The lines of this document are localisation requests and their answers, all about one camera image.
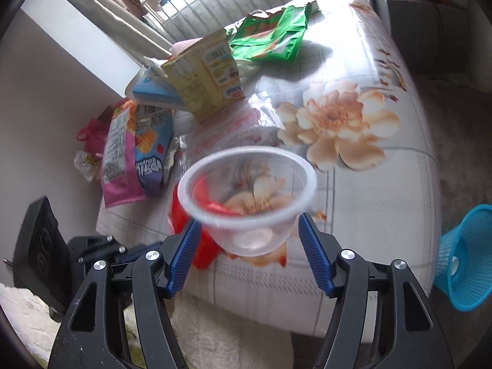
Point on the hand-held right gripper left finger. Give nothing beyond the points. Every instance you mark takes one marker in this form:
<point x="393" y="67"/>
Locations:
<point x="180" y="261"/>

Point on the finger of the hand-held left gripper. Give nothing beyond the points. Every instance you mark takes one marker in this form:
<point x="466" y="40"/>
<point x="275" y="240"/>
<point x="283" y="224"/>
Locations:
<point x="92" y="249"/>

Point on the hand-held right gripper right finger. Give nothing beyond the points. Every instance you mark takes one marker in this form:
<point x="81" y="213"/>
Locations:
<point x="313" y="253"/>

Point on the clear plastic cup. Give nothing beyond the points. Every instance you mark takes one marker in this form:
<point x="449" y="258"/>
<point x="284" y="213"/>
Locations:
<point x="250" y="243"/>

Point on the blue plastic basket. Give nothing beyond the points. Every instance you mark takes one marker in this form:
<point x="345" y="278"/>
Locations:
<point x="461" y="276"/>

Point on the white blue medicine box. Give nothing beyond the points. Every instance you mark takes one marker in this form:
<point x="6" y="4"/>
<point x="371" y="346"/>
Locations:
<point x="153" y="92"/>

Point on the green snack bag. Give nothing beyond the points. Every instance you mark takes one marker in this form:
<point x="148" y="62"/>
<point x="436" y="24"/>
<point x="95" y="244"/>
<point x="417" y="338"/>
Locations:
<point x="276" y="42"/>

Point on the red plastic bag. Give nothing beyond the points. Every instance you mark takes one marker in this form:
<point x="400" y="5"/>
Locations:
<point x="201" y="254"/>

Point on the floral tablecloth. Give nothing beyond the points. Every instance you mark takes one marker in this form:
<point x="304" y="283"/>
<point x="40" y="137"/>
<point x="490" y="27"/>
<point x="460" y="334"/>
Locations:
<point x="365" y="219"/>

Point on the pink snack bag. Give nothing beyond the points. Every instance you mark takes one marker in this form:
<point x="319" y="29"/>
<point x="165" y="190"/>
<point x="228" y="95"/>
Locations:
<point x="123" y="169"/>

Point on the crumpled clear plastic wrap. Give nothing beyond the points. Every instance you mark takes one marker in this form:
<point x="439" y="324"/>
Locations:
<point x="86" y="163"/>

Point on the pink plastic bag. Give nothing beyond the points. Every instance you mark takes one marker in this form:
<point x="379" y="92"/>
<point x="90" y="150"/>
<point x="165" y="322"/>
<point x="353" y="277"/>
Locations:
<point x="92" y="134"/>

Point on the clear plastic bag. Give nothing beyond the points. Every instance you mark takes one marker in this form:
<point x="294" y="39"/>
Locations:
<point x="238" y="123"/>

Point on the yellow cardboard box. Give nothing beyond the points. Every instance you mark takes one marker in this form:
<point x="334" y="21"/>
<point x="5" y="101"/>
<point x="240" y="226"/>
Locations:
<point x="200" y="80"/>

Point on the white crumpled bag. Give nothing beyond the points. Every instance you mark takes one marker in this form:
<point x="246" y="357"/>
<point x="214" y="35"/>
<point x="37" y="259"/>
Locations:
<point x="248" y="68"/>

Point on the beige curtain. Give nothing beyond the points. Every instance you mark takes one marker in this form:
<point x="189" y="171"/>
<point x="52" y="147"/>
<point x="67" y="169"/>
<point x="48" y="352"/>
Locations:
<point x="107" y="7"/>

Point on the dark grey cabinet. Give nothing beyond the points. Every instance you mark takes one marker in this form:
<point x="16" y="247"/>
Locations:
<point x="419" y="34"/>

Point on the metal window railing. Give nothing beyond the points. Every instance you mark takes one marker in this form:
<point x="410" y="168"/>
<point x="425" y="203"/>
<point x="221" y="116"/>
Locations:
<point x="215" y="11"/>

